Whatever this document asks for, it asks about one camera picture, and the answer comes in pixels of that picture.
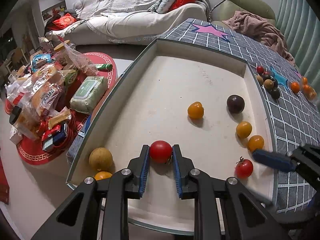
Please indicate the dark purple plum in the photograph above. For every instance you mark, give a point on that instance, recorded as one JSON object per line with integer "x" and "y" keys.
{"x": 235, "y": 103}
{"x": 266, "y": 76}
{"x": 275, "y": 93}
{"x": 275, "y": 82}

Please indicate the green wet wipes pack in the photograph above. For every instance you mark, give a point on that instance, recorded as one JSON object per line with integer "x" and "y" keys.
{"x": 88, "y": 92}

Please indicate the red pillow with gold pattern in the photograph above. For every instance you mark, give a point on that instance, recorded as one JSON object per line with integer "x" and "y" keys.
{"x": 65, "y": 20}

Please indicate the red cherry tomato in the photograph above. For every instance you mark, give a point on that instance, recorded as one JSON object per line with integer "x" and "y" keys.
{"x": 244, "y": 168}
{"x": 260, "y": 69}
{"x": 160, "y": 151}

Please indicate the clear plastic bag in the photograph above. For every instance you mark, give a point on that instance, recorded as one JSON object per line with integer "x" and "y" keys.
{"x": 75, "y": 57}

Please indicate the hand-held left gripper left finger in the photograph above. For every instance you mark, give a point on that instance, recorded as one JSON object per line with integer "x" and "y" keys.
{"x": 144, "y": 172}

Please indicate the green snack bag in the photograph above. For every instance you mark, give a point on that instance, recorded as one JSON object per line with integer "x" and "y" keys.
{"x": 70, "y": 77}

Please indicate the yellow snack packet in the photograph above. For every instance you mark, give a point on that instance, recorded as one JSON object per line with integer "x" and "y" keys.
{"x": 58, "y": 117}

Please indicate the pink throw blanket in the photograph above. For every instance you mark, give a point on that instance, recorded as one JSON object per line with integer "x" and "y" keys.
{"x": 262, "y": 27}

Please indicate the brown longan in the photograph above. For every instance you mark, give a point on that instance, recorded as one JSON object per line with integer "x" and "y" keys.
{"x": 259, "y": 80}
{"x": 100, "y": 158}
{"x": 269, "y": 84}

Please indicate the large mandarin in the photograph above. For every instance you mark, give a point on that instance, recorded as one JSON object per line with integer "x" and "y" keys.
{"x": 295, "y": 87}

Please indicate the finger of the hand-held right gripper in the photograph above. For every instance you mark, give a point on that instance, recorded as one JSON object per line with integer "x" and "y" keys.
{"x": 271, "y": 158}

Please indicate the small mandarin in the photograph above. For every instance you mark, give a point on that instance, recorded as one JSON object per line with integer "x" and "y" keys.
{"x": 312, "y": 94}
{"x": 306, "y": 88}
{"x": 304, "y": 80}

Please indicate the blue snack packet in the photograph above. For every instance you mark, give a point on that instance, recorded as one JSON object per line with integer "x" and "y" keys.
{"x": 41, "y": 60}

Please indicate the green bottle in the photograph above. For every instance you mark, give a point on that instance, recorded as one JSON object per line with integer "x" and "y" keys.
{"x": 105, "y": 67}

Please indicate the jar with yellow lid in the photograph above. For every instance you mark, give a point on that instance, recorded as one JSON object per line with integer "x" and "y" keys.
{"x": 60, "y": 51}

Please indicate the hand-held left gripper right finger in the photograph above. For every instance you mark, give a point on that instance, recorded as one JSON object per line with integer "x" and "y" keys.
{"x": 176, "y": 172}

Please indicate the pale green curtain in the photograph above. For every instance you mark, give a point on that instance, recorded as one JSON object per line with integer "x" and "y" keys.
{"x": 300, "y": 17}

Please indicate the green armchair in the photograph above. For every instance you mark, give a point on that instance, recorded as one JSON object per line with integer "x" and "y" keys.
{"x": 250, "y": 2}

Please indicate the yellow tomato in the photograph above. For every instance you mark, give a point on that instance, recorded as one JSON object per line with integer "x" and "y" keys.
{"x": 255, "y": 143}
{"x": 103, "y": 175}
{"x": 195, "y": 110}
{"x": 244, "y": 129}

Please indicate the white tray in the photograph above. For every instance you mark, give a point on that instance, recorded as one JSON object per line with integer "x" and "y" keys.
{"x": 162, "y": 85}

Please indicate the white covered sofa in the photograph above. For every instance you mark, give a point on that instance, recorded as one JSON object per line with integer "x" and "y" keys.
{"x": 137, "y": 17}

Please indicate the red round table with snacks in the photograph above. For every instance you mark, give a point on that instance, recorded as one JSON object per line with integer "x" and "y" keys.
{"x": 32, "y": 152}

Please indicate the red and blue snack packets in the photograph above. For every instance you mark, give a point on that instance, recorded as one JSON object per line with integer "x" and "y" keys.
{"x": 53, "y": 136}

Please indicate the bagged bread loaf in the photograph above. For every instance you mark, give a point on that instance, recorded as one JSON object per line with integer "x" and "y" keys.
{"x": 45, "y": 92}

